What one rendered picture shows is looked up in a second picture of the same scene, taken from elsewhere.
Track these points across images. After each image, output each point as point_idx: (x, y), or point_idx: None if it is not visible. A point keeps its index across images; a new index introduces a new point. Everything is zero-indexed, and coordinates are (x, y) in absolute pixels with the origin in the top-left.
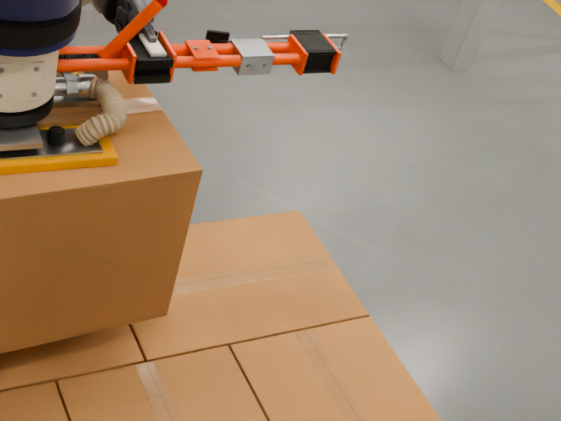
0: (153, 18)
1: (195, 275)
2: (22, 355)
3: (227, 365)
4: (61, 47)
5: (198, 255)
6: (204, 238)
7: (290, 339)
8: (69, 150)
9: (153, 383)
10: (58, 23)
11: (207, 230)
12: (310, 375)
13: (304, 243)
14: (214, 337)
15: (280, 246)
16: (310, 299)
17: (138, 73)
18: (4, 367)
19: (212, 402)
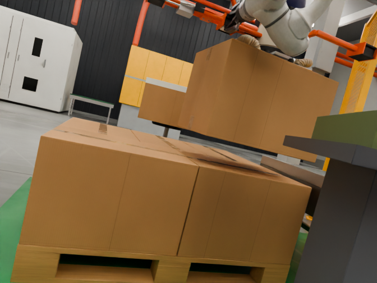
0: (230, 8)
1: (144, 148)
2: (221, 160)
3: (143, 141)
4: (256, 26)
5: (138, 149)
6: (130, 150)
7: (110, 135)
8: None
9: (174, 147)
10: None
11: (126, 150)
12: (111, 132)
13: (62, 133)
14: (145, 143)
15: (81, 137)
16: (86, 132)
17: None
18: (226, 160)
19: (154, 141)
